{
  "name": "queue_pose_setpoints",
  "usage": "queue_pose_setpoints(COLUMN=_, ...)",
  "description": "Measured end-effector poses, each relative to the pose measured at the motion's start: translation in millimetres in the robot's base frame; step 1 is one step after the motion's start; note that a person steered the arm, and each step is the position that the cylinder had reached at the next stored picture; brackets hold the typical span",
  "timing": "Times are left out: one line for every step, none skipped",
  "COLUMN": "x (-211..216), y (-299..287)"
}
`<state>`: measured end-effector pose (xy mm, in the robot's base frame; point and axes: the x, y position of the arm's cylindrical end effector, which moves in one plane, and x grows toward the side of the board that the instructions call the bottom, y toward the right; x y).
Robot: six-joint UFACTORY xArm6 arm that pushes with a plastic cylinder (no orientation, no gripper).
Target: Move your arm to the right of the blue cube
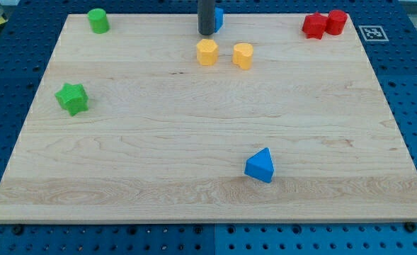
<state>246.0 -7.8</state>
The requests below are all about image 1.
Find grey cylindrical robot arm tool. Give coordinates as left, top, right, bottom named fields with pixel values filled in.
left=197, top=0, right=215, bottom=35

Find blue cube block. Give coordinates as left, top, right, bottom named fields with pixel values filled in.
left=215, top=7, right=224, bottom=33

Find light wooden board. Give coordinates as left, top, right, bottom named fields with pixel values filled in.
left=0, top=13, right=417, bottom=225

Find blue triangular prism block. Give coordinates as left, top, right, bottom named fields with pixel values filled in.
left=244, top=147, right=274, bottom=183

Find yellow hexagon block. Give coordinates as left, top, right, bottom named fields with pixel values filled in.
left=196, top=39, right=219, bottom=66

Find yellow heart block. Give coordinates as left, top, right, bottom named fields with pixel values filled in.
left=232, top=42, right=253, bottom=70

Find green star block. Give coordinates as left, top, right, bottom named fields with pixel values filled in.
left=55, top=83, right=88, bottom=116

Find red star block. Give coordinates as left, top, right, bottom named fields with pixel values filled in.
left=302, top=12, right=328, bottom=40

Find green cylinder block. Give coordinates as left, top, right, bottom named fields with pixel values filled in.
left=87, top=8, right=110, bottom=34

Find red cylinder block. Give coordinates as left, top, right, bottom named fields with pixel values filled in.
left=325, top=9, right=348, bottom=35

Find white fiducial marker tag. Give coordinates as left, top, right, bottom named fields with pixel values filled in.
left=358, top=25, right=389, bottom=42

